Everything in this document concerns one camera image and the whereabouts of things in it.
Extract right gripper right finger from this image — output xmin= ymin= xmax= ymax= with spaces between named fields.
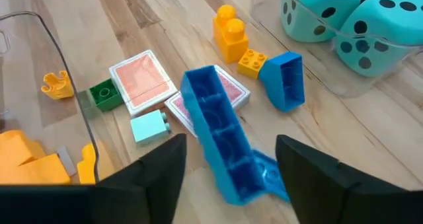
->
xmin=276 ymin=134 xmax=423 ymax=224

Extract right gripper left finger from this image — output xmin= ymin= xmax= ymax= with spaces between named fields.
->
xmin=0 ymin=133 xmax=188 ymax=224

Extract yellow sloped toy block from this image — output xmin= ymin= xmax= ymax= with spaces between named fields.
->
xmin=76 ymin=142 xmax=97 ymax=185

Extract long blue toy block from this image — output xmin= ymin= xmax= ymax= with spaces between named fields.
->
xmin=252 ymin=149 xmax=291 ymax=204
xmin=180 ymin=65 xmax=267 ymax=207

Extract yellow notched toy block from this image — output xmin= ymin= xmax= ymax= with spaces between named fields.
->
xmin=40 ymin=70 xmax=75 ymax=100

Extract blue sloped toy block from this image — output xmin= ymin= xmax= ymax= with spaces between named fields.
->
xmin=258 ymin=51 xmax=306 ymax=113

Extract cyan foam die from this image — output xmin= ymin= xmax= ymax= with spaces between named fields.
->
xmin=280 ymin=0 xmax=363 ymax=43
xmin=335 ymin=0 xmax=423 ymax=78

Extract small mint brick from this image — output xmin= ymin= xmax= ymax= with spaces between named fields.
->
xmin=130 ymin=109 xmax=172 ymax=146

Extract small dark green brick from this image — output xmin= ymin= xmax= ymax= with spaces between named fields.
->
xmin=88 ymin=78 xmax=125 ymax=113

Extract playing card deck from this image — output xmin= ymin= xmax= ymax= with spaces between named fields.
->
xmin=108 ymin=49 xmax=178 ymax=118
xmin=164 ymin=64 xmax=251 ymax=138

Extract clear plastic bin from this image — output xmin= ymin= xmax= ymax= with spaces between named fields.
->
xmin=0 ymin=11 xmax=100 ymax=185
xmin=249 ymin=0 xmax=423 ymax=98

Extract small yellow stud brick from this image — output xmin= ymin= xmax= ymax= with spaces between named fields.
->
xmin=237 ymin=48 xmax=268 ymax=80

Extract yellow two-stud toy block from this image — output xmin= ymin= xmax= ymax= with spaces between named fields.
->
xmin=212 ymin=4 xmax=250 ymax=65

